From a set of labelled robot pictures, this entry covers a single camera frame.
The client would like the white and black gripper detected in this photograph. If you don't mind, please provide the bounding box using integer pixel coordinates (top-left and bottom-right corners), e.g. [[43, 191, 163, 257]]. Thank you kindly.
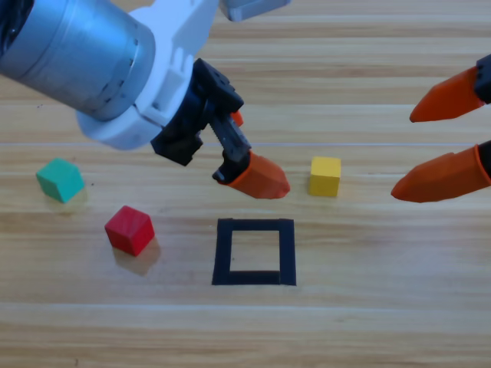
[[75, 0, 246, 167]]

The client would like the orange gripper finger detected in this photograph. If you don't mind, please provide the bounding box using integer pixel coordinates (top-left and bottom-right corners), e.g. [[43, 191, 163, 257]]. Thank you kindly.
[[390, 140, 491, 204], [209, 112, 292, 201], [409, 53, 491, 124]]

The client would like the yellow wooden cube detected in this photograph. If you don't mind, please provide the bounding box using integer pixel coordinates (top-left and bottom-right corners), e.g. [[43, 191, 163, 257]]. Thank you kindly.
[[308, 156, 342, 198]]

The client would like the red wooden cube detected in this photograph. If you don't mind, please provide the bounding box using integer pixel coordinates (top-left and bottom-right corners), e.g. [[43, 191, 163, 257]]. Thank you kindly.
[[104, 205, 156, 257]]

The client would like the green wooden cube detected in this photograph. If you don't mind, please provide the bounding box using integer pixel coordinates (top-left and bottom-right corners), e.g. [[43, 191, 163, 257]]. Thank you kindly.
[[35, 157, 85, 204]]

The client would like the black tape square outline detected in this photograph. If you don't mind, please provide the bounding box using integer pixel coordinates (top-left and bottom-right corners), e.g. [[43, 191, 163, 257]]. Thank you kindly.
[[211, 218, 298, 287]]

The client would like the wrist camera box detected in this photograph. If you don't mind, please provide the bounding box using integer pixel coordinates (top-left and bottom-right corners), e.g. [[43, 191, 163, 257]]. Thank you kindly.
[[219, 0, 292, 23]]

